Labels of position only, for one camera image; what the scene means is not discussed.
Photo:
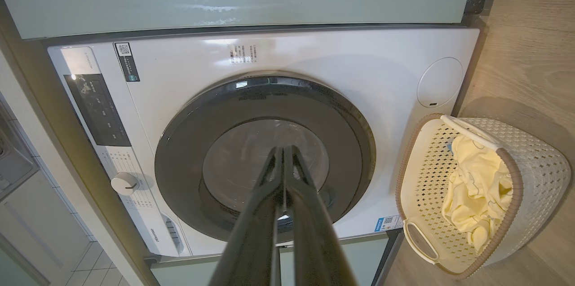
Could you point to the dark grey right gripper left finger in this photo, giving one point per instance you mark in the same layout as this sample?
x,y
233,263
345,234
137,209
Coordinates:
x,y
251,241

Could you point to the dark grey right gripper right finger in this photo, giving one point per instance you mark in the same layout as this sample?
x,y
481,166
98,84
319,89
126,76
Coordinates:
x,y
314,241

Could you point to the round dark washing machine door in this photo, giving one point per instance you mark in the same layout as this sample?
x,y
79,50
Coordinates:
x,y
188,151

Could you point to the cream garment with blue cuff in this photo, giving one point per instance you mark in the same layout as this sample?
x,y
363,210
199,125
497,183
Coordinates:
x,y
450,147

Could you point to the pale yellow garment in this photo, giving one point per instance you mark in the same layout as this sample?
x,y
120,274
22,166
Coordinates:
x,y
476,187

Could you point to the white washing machine dial knob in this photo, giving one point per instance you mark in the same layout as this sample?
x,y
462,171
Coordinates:
x,y
123,183

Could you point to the white front-load washing machine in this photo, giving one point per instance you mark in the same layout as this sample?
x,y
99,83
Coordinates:
x,y
314,57

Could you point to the black washing machine control panel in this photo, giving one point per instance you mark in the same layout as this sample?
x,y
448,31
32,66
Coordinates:
x,y
101,111

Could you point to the white panelled door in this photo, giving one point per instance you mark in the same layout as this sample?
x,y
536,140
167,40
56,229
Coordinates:
x,y
40,232

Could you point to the blue white energy label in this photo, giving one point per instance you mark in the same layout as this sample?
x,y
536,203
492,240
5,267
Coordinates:
x,y
388,223

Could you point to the white detergent drawer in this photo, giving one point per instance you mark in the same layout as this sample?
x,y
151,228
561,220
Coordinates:
x,y
157,232

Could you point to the cream perforated laundry basket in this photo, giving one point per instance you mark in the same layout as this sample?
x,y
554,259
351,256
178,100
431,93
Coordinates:
x,y
426,178

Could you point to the small printed text sticker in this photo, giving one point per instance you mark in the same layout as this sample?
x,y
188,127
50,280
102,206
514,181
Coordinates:
x,y
242,54

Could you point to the round white filter cover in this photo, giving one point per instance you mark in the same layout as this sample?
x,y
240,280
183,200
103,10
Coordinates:
x,y
439,81

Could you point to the black QR code sticker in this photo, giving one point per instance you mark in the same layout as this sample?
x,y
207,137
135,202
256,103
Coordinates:
x,y
127,61

